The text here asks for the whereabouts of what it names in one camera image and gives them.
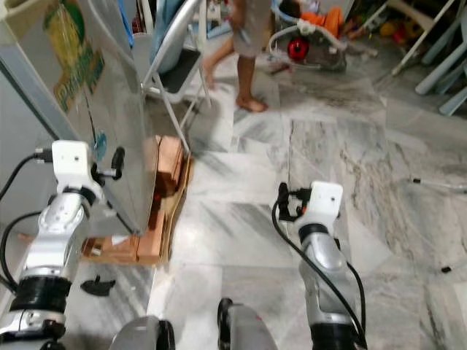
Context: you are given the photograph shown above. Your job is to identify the silver left robot leg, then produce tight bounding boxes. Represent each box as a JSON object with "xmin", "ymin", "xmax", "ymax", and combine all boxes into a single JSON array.
[{"xmin": 109, "ymin": 314, "xmax": 177, "ymax": 350}]

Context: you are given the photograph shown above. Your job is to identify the silver robot leg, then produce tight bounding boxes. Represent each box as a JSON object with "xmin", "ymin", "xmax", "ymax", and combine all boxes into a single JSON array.
[
  {"xmin": 216, "ymin": 297, "xmax": 279, "ymax": 350},
  {"xmin": 109, "ymin": 314, "xmax": 177, "ymax": 350}
]

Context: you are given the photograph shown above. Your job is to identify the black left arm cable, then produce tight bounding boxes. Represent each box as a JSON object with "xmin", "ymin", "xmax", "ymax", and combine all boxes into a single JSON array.
[{"xmin": 0, "ymin": 211, "xmax": 46, "ymax": 294}]

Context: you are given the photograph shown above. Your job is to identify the white fridge body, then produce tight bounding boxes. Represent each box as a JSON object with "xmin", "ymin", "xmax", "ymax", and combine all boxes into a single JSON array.
[{"xmin": 0, "ymin": 44, "xmax": 75, "ymax": 219}]

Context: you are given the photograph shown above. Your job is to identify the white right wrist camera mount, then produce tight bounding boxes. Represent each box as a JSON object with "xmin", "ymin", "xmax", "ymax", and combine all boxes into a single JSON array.
[{"xmin": 298, "ymin": 180, "xmax": 344, "ymax": 233}]

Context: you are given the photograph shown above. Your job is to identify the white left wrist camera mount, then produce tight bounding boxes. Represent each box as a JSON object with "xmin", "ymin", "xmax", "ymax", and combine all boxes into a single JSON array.
[{"xmin": 50, "ymin": 140, "xmax": 105, "ymax": 206}]

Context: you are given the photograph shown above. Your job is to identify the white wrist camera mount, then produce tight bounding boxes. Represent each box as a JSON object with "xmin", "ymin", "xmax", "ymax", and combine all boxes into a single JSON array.
[
  {"xmin": 50, "ymin": 140, "xmax": 105, "ymax": 206},
  {"xmin": 298, "ymin": 180, "xmax": 344, "ymax": 233}
]

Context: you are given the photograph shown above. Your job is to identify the silver fridge door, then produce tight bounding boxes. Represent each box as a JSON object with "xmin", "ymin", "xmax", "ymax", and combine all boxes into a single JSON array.
[{"xmin": 0, "ymin": 0, "xmax": 163, "ymax": 236}]

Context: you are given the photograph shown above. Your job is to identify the white plastic chairs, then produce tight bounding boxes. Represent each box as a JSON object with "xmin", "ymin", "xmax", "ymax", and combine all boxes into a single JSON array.
[{"xmin": 390, "ymin": 0, "xmax": 467, "ymax": 119}]

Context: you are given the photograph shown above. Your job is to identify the grey ride-on toy red eye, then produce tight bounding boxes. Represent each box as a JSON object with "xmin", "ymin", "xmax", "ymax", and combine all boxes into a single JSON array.
[{"xmin": 266, "ymin": 6, "xmax": 352, "ymax": 74}]

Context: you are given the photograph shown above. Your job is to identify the silver right robot leg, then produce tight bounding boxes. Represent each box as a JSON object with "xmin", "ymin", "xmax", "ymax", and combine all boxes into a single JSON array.
[{"xmin": 216, "ymin": 297, "xmax": 279, "ymax": 350}]

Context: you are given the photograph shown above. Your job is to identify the orange bricks under fridge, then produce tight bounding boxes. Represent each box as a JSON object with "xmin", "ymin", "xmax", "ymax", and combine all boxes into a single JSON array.
[{"xmin": 80, "ymin": 134, "xmax": 195, "ymax": 265}]

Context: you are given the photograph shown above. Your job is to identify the barefoot child in grey shorts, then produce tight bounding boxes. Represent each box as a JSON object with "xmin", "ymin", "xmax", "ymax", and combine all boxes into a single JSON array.
[{"xmin": 200, "ymin": 0, "xmax": 271, "ymax": 114}]

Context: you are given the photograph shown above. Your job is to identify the yellow green fridge sticker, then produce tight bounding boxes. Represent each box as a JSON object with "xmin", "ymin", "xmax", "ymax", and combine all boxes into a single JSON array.
[{"xmin": 43, "ymin": 0, "xmax": 107, "ymax": 114}]

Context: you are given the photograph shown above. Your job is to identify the black left wrist camera cable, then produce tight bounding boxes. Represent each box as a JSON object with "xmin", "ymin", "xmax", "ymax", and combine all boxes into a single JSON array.
[{"xmin": 0, "ymin": 149, "xmax": 54, "ymax": 199}]

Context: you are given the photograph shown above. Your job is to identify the white metal folding chair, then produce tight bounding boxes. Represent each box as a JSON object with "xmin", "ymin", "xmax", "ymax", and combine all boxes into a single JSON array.
[{"xmin": 141, "ymin": 0, "xmax": 214, "ymax": 152}]

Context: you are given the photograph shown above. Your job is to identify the black scrap on floor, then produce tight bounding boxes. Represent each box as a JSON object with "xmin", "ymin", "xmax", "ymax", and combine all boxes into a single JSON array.
[{"xmin": 80, "ymin": 276, "xmax": 118, "ymax": 297}]

